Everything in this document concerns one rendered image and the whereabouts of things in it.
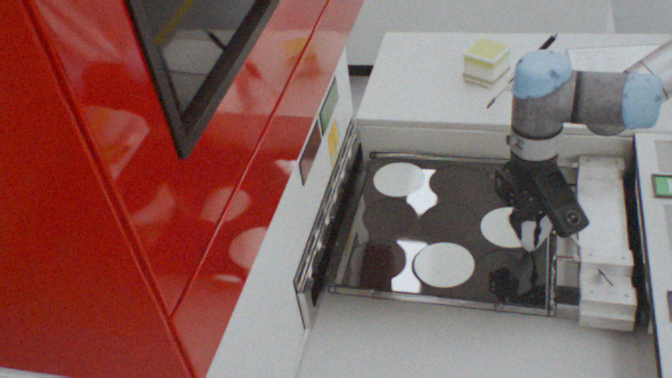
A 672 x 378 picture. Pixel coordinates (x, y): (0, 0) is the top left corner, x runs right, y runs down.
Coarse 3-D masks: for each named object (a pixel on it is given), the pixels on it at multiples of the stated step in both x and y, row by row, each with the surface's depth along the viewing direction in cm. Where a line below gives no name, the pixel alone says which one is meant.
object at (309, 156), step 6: (318, 126) 119; (318, 132) 119; (312, 138) 116; (318, 138) 119; (312, 144) 116; (318, 144) 120; (306, 150) 113; (312, 150) 116; (306, 156) 113; (312, 156) 117; (306, 162) 114; (312, 162) 117; (306, 168) 114; (306, 174) 114
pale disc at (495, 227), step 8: (504, 208) 129; (488, 216) 128; (496, 216) 128; (504, 216) 128; (488, 224) 127; (496, 224) 127; (504, 224) 126; (488, 232) 125; (496, 232) 125; (504, 232) 125; (512, 232) 125; (496, 240) 124; (504, 240) 123; (512, 240) 123
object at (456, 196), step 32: (384, 160) 144; (416, 160) 142; (416, 192) 135; (448, 192) 134; (480, 192) 133; (384, 224) 130; (416, 224) 129; (448, 224) 128; (480, 224) 127; (352, 256) 125; (384, 256) 124; (416, 256) 123; (480, 256) 121; (512, 256) 121; (544, 256) 120; (384, 288) 119; (416, 288) 118; (448, 288) 117; (480, 288) 116; (512, 288) 116; (544, 288) 115
